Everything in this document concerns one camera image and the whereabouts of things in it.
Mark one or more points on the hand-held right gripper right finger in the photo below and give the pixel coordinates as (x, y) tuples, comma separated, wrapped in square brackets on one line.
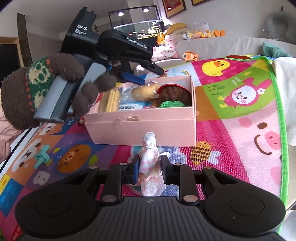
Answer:
[(165, 170)]

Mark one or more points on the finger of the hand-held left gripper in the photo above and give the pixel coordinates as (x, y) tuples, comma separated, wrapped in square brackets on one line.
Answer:
[(131, 77), (152, 67)]

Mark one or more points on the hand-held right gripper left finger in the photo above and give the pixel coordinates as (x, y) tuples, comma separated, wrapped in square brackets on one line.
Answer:
[(134, 170)]

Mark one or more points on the pink white lace hair bow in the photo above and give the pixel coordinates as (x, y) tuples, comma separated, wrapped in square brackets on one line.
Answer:
[(150, 162)]

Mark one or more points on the bread bun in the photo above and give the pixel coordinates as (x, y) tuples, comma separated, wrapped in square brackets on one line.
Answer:
[(144, 92)]

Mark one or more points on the blue white packet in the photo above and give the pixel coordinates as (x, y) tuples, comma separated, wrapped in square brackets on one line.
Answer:
[(131, 107)]

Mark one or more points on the biscuit packet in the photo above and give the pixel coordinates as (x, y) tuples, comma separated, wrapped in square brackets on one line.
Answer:
[(109, 100)]

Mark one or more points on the red rimmed brown knit item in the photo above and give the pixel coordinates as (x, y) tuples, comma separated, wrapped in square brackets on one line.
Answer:
[(175, 93)]

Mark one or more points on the pink cardboard box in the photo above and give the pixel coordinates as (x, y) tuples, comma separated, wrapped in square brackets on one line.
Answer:
[(143, 132)]

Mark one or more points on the green knit item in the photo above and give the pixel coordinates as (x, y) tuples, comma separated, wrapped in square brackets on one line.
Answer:
[(171, 104)]

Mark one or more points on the pink patterned clothes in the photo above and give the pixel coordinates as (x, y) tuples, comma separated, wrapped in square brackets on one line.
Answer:
[(166, 51)]

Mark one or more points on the glass fish tank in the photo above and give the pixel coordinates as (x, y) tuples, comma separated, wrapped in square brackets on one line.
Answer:
[(136, 25)]

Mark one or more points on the yellow duck plush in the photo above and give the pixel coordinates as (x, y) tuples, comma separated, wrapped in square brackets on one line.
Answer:
[(161, 38)]

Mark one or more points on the orange fish plush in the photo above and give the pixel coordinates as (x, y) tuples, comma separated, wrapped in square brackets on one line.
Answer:
[(190, 56)]

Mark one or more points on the yellow pillow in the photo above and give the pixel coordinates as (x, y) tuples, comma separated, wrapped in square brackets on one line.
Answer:
[(177, 28)]

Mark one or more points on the small white plush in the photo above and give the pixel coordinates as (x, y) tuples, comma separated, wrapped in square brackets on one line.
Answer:
[(186, 35)]

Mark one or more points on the orange yellow plush toys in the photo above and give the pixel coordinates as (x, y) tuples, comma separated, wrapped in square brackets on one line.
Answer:
[(209, 34)]

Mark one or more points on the small toy figure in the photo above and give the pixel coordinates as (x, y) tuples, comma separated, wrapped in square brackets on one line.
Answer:
[(81, 121)]

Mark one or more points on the beige sofa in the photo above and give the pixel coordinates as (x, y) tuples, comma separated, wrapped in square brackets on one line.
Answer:
[(219, 45)]

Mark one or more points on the colourful cartoon play mat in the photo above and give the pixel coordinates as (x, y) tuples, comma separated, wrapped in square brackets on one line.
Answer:
[(231, 139)]

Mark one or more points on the teal plastic clip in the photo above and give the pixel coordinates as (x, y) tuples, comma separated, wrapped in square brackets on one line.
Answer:
[(42, 157)]

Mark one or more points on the black television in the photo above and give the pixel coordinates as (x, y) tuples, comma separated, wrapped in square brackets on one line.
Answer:
[(9, 61)]

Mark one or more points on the green towel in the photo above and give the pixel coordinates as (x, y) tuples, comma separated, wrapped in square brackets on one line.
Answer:
[(275, 49)]

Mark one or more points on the grey neck pillow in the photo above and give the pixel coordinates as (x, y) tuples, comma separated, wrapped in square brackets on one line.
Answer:
[(279, 25)]

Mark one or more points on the white cloth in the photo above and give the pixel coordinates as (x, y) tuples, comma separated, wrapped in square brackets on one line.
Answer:
[(288, 97)]

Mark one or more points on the red framed wall picture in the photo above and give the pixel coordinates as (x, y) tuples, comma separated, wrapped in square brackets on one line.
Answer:
[(174, 8)]

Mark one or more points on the white wall paper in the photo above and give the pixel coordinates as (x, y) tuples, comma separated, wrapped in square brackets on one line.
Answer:
[(201, 26)]

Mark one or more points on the yellow framed wall picture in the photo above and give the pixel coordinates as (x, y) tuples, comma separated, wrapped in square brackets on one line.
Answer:
[(200, 1)]

